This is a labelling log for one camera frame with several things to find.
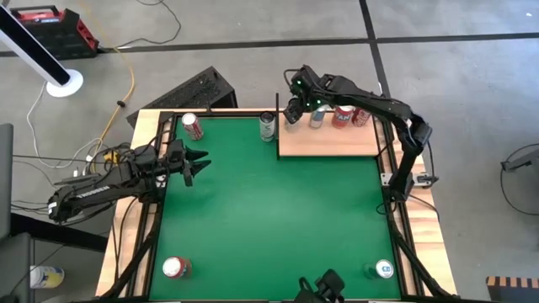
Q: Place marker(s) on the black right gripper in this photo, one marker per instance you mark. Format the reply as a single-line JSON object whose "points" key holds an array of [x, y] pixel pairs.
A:
{"points": [[313, 90]]}

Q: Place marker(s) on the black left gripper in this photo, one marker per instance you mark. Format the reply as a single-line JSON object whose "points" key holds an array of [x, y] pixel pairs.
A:
{"points": [[168, 157]]}

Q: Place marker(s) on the blue silver Red Bull can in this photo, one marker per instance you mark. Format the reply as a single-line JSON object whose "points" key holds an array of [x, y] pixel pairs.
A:
{"points": [[384, 268], [316, 120]]}

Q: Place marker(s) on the orange Fanta can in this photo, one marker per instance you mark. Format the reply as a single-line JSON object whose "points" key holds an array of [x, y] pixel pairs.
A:
{"points": [[342, 118]]}

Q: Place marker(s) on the Star Wars Coca-Cola can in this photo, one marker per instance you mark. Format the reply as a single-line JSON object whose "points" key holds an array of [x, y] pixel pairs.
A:
{"points": [[361, 118]]}

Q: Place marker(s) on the red can silver lid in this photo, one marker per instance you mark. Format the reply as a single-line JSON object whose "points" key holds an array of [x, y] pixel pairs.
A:
{"points": [[172, 267]]}

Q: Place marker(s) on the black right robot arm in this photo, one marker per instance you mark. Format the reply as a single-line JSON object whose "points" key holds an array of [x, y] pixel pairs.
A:
{"points": [[379, 103]]}

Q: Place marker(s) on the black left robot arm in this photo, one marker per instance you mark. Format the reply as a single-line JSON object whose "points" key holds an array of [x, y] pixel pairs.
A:
{"points": [[84, 198]]}

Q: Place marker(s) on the light wooden shelf board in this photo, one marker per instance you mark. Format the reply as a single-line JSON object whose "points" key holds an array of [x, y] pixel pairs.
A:
{"points": [[328, 141]]}

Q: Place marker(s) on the tall white can green print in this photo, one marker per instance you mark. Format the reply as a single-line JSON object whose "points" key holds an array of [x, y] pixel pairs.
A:
{"points": [[267, 128]]}

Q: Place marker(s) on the red Coca-Cola can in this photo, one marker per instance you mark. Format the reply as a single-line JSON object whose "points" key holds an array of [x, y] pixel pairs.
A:
{"points": [[192, 126]]}

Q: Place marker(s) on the black perforated case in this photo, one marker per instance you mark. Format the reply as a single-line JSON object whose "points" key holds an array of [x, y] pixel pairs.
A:
{"points": [[193, 90]]}

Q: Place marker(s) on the yellow power plug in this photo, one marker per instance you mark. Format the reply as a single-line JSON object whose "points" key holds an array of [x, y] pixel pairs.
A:
{"points": [[110, 156]]}

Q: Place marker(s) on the green table mat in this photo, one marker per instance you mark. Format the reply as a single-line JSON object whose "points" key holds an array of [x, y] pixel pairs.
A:
{"points": [[252, 235]]}

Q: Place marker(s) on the white stand round base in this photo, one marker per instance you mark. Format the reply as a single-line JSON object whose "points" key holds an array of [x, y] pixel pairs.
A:
{"points": [[63, 86]]}

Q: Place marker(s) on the white yellow wipes canister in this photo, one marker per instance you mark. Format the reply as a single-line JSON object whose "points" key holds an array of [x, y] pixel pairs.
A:
{"points": [[46, 277]]}

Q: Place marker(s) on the red black tool case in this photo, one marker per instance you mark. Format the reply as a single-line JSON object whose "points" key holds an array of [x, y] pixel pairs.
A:
{"points": [[54, 33]]}

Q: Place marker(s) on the dark grey panel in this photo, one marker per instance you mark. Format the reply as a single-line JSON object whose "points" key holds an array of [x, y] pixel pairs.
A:
{"points": [[4, 181]]}

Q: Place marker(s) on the black orange striped block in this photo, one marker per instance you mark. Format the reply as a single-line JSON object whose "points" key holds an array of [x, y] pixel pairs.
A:
{"points": [[511, 289]]}

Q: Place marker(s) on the silver metal bracket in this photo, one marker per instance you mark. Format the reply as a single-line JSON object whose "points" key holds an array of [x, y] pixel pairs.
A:
{"points": [[385, 179]]}

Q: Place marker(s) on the black table frame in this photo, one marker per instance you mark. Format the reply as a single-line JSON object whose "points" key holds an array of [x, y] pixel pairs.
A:
{"points": [[405, 256]]}

